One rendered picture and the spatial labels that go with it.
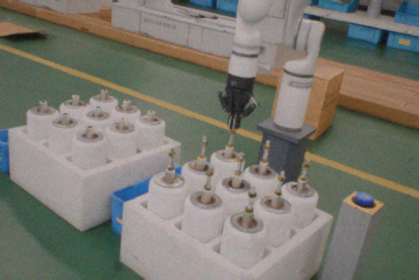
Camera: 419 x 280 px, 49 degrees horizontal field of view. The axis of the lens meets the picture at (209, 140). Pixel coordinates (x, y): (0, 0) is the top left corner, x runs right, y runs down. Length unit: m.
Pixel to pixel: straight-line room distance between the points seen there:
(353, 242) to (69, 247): 0.73
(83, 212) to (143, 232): 0.25
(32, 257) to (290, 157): 0.78
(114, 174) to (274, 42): 1.92
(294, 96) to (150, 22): 2.33
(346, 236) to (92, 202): 0.69
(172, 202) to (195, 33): 2.34
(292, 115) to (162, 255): 0.59
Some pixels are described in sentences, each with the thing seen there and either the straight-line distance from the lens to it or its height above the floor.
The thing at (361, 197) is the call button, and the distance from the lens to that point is 1.08.
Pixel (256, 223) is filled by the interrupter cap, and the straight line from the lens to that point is 1.03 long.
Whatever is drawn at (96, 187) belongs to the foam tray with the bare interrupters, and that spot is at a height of 0.13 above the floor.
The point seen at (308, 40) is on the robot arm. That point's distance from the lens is 1.37.
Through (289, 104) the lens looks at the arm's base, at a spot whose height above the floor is 0.38.
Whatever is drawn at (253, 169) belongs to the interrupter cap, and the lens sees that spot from 1.26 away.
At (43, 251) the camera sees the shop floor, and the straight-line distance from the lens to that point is 1.33.
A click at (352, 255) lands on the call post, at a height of 0.20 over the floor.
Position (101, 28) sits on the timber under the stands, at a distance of 3.85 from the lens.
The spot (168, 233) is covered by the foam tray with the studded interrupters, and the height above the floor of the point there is 0.17.
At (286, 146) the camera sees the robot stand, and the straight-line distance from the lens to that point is 1.43.
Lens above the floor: 0.80
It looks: 23 degrees down
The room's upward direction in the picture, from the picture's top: 8 degrees clockwise
